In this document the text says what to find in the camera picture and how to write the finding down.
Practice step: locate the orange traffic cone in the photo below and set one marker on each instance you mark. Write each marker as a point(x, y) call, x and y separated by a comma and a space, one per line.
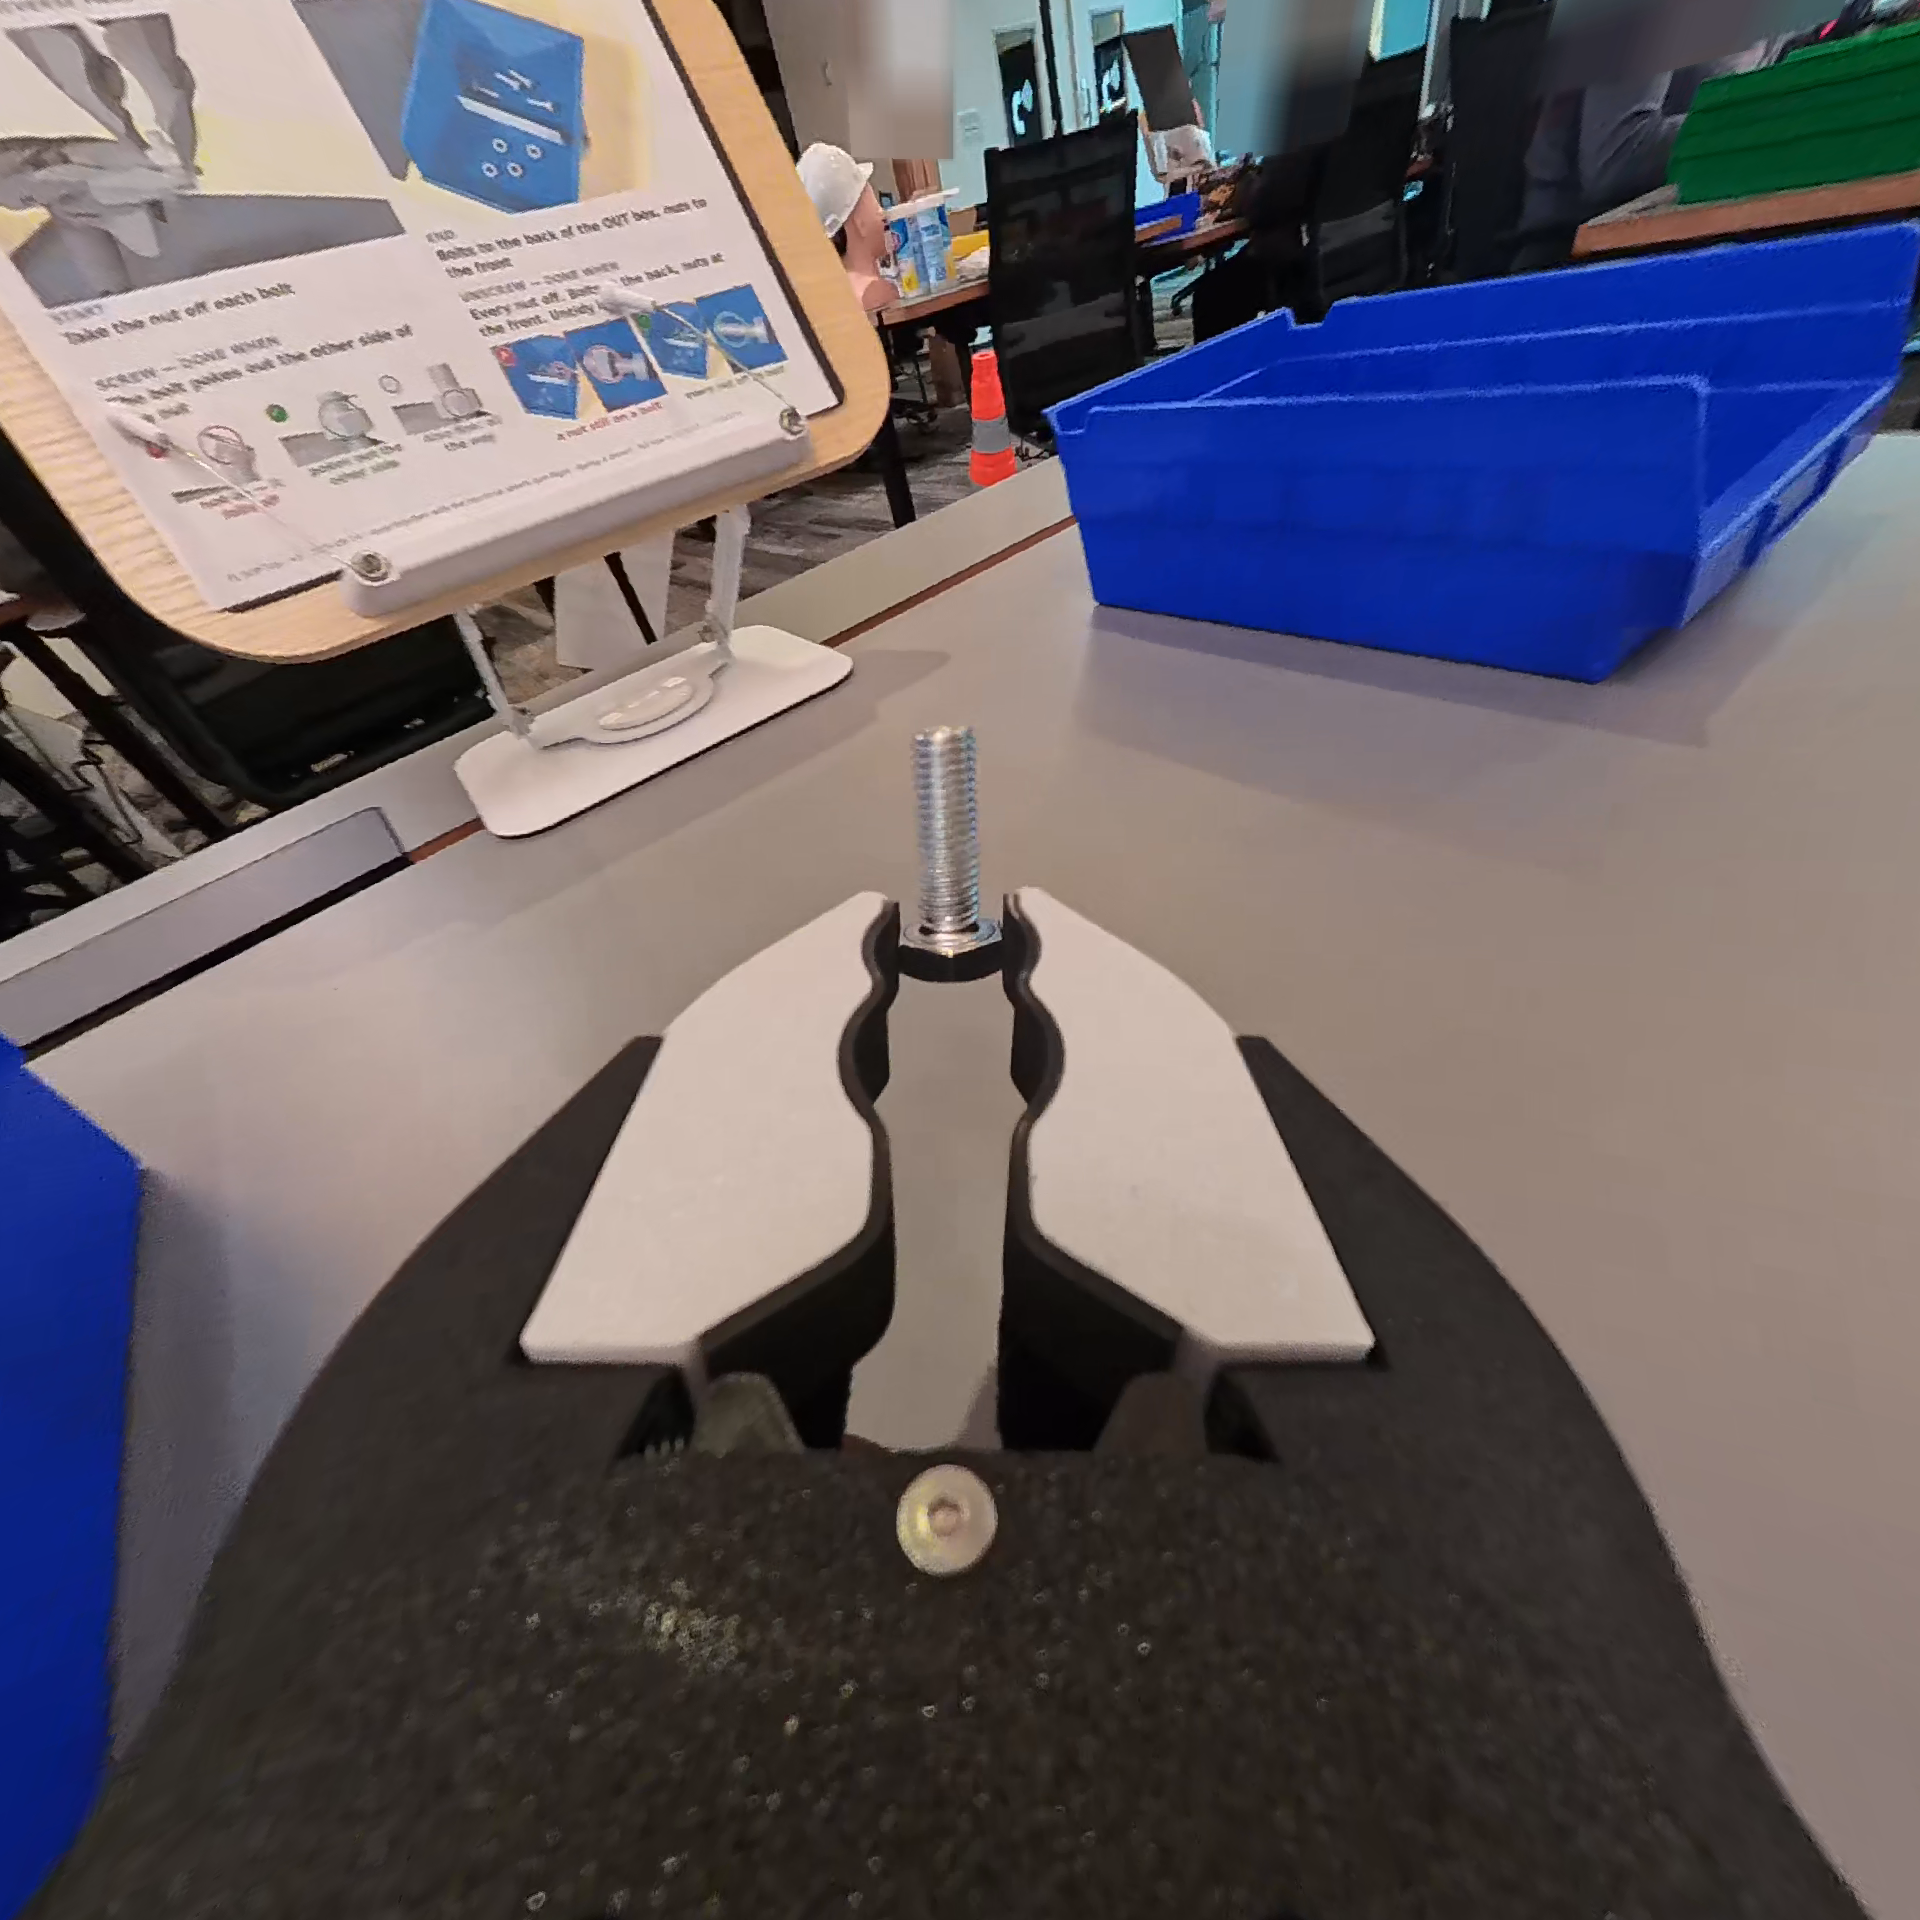
point(990, 421)

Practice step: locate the instruction board on white stand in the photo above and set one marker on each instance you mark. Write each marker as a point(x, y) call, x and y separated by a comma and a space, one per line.
point(392, 271)

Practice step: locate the black flat pad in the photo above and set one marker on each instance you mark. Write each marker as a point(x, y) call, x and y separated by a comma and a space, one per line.
point(180, 939)

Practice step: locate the steel hex bolt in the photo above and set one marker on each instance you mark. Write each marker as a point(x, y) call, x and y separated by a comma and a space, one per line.
point(950, 842)

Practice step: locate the green crate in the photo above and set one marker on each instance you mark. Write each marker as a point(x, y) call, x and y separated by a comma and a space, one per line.
point(1801, 122)

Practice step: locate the blue plastic bin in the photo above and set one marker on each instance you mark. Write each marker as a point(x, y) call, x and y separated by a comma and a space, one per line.
point(1440, 511)

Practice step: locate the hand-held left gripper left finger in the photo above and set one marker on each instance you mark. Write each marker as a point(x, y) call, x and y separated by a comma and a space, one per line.
point(720, 1201)

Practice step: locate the black mesh office chair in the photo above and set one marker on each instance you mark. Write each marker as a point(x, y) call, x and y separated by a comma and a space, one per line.
point(1066, 258)

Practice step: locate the blue bin with black divider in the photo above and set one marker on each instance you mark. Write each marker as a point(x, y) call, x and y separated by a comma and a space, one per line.
point(59, 1441)

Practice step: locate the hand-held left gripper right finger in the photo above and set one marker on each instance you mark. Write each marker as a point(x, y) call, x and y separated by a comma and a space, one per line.
point(1187, 1201)

